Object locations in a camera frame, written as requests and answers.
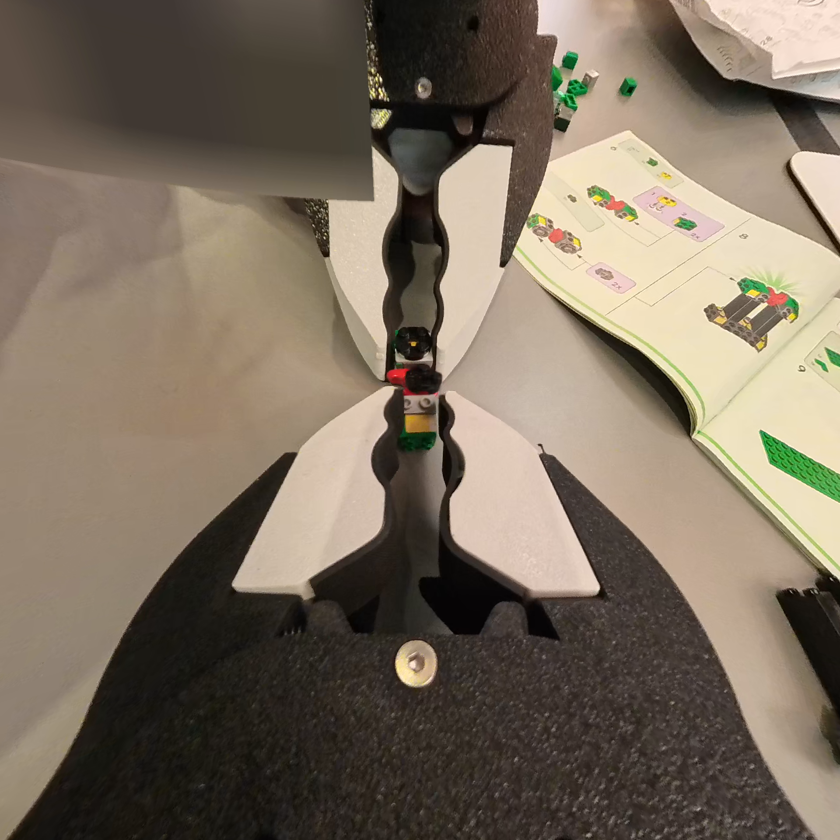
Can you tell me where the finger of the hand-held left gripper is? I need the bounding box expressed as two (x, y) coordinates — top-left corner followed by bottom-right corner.
(326, 146), (404, 383)
(430, 143), (517, 374)

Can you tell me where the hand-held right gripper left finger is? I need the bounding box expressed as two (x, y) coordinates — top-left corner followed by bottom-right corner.
(231, 389), (401, 626)

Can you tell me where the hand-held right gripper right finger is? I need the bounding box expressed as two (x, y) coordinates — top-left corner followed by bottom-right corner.
(437, 391), (602, 599)

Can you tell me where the small green brick assembly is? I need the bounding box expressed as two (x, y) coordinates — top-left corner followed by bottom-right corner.
(395, 366), (442, 454)
(392, 326), (438, 372)

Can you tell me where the red clip brick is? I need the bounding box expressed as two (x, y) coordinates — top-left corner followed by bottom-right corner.
(386, 367), (439, 399)

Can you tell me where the grey desk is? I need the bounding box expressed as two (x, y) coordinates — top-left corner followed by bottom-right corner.
(0, 0), (840, 840)

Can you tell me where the pile of loose bricks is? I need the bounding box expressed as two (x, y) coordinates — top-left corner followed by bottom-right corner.
(549, 49), (602, 133)

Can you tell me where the brick instruction booklet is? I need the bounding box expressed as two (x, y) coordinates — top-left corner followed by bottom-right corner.
(512, 130), (840, 578)

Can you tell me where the crumpled white printed bag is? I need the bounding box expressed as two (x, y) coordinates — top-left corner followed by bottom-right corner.
(669, 0), (840, 104)

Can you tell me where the black pillar brick assembly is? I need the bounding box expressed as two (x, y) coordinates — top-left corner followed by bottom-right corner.
(776, 570), (840, 765)

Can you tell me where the white rounded board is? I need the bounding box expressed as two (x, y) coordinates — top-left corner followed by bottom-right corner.
(787, 151), (840, 249)

